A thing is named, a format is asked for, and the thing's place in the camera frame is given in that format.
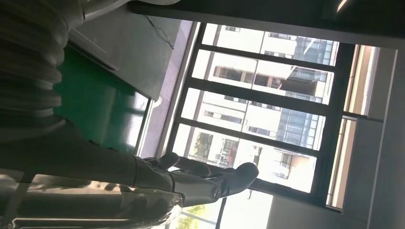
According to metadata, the green conveyor belt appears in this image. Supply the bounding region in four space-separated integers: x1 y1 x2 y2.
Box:
53 44 149 156

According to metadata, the building outside window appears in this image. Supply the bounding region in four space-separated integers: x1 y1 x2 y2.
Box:
172 23 340 194

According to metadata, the aluminium conveyor frame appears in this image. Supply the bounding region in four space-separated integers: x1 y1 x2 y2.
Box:
134 94 163 158

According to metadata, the dark window frame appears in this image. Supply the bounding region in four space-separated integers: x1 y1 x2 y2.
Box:
164 21 385 211

